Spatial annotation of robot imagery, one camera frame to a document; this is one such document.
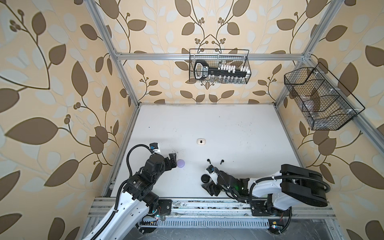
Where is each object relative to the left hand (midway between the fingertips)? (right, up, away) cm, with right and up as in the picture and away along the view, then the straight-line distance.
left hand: (170, 155), depth 77 cm
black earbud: (+21, -6, +14) cm, 26 cm away
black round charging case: (+19, -14, +5) cm, 23 cm away
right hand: (+19, -16, +4) cm, 25 cm away
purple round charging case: (+4, -8, +13) cm, 15 cm away
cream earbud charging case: (+17, +4, +19) cm, 26 cm away
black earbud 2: (+30, -7, +13) cm, 33 cm away
